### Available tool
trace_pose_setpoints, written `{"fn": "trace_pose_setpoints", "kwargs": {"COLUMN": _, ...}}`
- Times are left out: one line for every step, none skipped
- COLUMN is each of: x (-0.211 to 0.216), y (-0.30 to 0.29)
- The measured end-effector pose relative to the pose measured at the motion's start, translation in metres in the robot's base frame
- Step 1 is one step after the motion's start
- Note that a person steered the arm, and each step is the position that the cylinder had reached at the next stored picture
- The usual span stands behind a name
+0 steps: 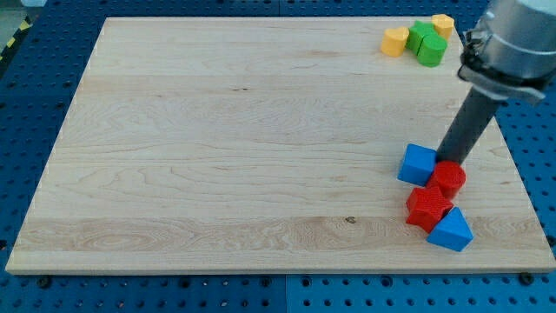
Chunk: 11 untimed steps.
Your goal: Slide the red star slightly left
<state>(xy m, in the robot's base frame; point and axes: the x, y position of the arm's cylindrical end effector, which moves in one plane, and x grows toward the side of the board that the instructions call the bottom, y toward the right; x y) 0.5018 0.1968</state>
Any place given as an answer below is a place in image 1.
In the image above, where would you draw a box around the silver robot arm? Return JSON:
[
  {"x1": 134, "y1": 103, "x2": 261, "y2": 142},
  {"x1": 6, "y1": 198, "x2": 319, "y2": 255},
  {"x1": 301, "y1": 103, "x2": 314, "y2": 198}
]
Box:
[{"x1": 458, "y1": 0, "x2": 555, "y2": 105}]

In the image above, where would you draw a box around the red star block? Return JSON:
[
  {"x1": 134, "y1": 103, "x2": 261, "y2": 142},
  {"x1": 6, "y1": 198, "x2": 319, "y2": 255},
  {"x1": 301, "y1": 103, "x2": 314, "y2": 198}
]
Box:
[{"x1": 406, "y1": 187, "x2": 453, "y2": 233}]

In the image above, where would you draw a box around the wooden board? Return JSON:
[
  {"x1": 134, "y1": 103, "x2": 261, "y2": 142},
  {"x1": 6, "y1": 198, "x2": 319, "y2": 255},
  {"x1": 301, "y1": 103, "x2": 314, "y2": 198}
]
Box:
[{"x1": 6, "y1": 17, "x2": 555, "y2": 275}]

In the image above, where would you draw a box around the blue cube block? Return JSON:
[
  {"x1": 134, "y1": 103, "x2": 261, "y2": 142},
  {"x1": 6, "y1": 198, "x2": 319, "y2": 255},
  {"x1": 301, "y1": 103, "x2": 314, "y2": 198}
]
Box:
[{"x1": 397, "y1": 143, "x2": 437, "y2": 187}]

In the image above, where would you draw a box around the yellow heart block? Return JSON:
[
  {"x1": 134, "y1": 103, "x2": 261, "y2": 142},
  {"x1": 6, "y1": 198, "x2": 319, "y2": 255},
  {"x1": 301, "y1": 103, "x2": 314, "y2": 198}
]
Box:
[{"x1": 380, "y1": 27, "x2": 409, "y2": 57}]

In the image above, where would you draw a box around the red cylinder block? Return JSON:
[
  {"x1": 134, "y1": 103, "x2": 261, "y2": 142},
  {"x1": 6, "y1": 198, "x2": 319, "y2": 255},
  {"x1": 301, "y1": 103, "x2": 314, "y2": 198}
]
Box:
[{"x1": 426, "y1": 161, "x2": 467, "y2": 200}]

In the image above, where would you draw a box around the green hexagon block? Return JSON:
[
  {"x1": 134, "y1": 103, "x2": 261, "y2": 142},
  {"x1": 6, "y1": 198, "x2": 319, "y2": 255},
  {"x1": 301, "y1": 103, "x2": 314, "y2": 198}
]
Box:
[{"x1": 406, "y1": 21, "x2": 436, "y2": 55}]

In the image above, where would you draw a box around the green cylinder block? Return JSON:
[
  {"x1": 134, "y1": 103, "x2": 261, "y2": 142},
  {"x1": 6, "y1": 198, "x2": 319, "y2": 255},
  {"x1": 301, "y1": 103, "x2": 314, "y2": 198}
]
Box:
[{"x1": 417, "y1": 34, "x2": 447, "y2": 67}]

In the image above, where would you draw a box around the blue triangle block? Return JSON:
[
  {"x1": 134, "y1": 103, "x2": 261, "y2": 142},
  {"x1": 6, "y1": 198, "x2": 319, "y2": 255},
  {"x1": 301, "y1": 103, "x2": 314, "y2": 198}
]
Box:
[{"x1": 427, "y1": 207, "x2": 474, "y2": 252}]

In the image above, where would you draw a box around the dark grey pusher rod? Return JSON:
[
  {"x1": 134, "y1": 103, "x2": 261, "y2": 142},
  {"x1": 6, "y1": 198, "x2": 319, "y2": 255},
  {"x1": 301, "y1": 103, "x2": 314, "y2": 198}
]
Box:
[{"x1": 436, "y1": 87, "x2": 504, "y2": 164}]

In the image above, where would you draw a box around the yellow hexagon block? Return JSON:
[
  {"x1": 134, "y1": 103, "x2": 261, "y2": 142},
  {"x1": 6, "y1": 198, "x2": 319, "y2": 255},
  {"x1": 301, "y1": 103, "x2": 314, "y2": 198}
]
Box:
[{"x1": 431, "y1": 14, "x2": 455, "y2": 40}]

